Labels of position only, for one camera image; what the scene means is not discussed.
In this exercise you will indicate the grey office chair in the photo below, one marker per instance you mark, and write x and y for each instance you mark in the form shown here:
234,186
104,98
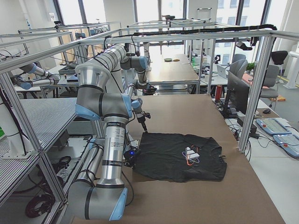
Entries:
269,81

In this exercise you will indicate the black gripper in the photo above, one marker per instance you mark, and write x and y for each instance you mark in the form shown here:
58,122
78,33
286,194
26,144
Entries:
141,120
131,156

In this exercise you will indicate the silver laptop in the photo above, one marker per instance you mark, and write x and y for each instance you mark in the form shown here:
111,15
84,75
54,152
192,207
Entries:
222,72

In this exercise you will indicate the black graphic t-shirt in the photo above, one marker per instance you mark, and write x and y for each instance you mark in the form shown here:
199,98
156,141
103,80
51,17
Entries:
179,158

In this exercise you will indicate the striped metal workbench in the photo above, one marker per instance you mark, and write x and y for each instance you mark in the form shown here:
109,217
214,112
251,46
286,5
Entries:
49,117

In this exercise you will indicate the black computer monitor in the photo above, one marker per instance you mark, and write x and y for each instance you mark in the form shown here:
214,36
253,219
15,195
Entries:
237,95

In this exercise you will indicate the blue teach pendant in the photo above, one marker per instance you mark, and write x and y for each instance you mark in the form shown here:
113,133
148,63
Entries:
289,142
272,126

